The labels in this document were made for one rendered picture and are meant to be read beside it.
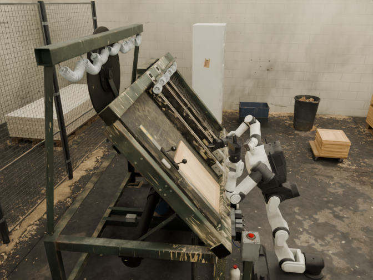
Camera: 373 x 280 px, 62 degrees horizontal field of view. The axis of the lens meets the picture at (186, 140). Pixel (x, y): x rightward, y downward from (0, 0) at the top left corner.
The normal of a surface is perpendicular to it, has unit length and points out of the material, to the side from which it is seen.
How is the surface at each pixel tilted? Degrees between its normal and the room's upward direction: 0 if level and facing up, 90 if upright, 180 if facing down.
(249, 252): 90
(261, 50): 90
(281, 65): 90
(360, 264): 0
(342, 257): 0
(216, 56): 90
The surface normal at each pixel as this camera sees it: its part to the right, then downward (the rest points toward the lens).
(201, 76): -0.18, 0.40
